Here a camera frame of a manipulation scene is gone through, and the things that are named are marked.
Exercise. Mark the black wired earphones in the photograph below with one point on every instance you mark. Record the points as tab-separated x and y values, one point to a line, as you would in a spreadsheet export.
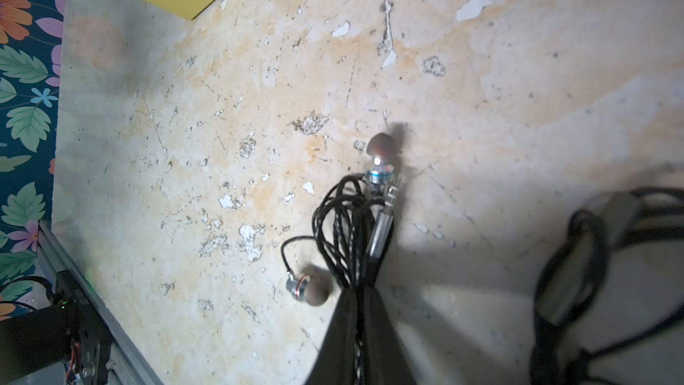
573	277
352	227

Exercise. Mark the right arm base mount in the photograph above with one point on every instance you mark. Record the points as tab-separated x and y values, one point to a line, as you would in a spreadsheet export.
69	330

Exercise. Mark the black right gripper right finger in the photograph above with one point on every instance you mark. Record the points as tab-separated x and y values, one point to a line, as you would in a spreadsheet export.
383	358

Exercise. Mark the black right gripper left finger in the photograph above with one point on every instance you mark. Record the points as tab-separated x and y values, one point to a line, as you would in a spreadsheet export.
336	361

